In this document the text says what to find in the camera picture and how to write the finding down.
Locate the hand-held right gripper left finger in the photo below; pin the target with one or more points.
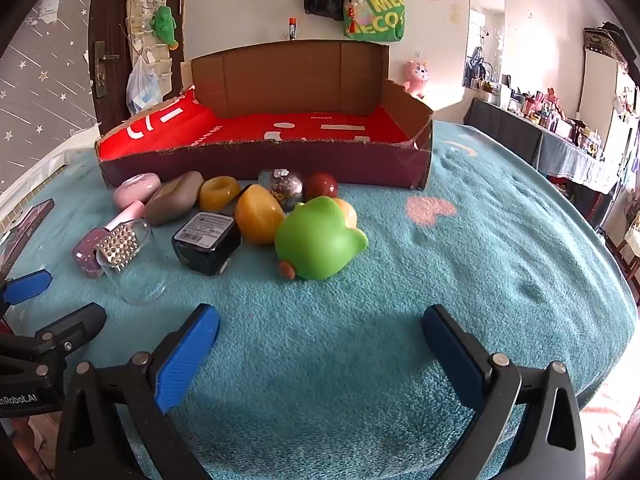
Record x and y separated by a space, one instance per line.
185 355

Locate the cluster of bottles and cosmetics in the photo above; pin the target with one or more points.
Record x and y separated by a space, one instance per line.
545 110

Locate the clear hanging pocket organizer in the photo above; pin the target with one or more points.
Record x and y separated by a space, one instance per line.
145 25

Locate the grey-brown square compact case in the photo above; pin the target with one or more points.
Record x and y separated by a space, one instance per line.
172 200

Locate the glitter ball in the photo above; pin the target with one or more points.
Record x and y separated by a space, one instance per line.
287 187

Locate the dark red ball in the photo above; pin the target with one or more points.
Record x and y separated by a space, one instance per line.
322 185

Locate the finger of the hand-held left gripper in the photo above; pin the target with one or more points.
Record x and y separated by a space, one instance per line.
75 325
27 285

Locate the grey stick with orange cap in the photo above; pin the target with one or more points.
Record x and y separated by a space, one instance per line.
291 30

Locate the green plush toy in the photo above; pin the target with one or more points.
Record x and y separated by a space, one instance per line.
165 25

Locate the amber dome-shaped block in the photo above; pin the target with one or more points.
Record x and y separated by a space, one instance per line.
257 215

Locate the patterned dark bag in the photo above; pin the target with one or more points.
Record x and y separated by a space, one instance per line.
607 42

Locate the cardboard box with red lining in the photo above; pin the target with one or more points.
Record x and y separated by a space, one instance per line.
310 127

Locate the dark brown door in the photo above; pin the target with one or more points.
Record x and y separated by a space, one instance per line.
107 20

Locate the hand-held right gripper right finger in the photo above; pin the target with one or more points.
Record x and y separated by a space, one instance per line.
455 355

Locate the wall mirror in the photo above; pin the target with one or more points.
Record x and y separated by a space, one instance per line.
485 25

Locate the pink bed sheet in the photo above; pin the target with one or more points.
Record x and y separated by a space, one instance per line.
615 435

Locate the white plastic bag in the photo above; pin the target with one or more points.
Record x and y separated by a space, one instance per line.
140 90

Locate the red tassel charm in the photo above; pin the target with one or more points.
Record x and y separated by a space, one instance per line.
354 20

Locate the wooden chair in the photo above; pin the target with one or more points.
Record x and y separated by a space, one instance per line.
631 240

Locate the smartphone with dark case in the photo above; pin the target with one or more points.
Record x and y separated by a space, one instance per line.
27 227

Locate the green tote bag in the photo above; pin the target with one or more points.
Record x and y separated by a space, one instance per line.
382 15

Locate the pink plush toy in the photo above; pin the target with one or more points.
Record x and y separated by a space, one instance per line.
416 80

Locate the table with grey cloth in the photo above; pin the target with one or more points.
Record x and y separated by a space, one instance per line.
555 155

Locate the white cabinet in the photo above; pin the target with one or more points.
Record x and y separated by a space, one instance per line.
600 95

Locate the clear glass cup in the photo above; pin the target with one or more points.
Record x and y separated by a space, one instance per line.
145 280

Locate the purple nail polish bottle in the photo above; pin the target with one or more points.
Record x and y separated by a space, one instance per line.
85 255

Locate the pink rounded compact device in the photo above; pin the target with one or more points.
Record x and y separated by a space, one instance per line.
135 190

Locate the gold studded roller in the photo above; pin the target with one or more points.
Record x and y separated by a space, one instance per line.
116 247

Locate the green frog toy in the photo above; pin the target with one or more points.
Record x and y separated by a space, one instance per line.
315 245

